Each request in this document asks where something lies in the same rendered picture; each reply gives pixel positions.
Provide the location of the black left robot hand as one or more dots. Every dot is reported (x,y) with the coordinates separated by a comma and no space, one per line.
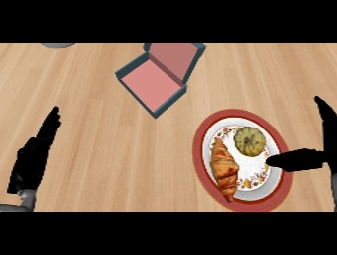
(31,159)

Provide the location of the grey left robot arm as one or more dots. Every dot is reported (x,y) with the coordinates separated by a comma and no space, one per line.
(18,202)

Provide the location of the yellow-green round squash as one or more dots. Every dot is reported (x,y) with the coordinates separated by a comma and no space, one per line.
(250,141)

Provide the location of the white floral plate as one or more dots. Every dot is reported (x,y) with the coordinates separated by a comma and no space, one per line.
(254,166)

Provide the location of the teal box with pink inside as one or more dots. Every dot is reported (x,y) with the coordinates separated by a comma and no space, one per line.
(158,78)

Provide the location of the brown croissant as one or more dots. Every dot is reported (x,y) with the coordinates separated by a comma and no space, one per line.
(225,169)

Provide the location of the red round placemat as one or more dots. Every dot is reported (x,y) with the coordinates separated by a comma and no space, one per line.
(200,156)

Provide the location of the grey round object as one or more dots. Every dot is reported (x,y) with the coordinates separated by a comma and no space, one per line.
(58,45)

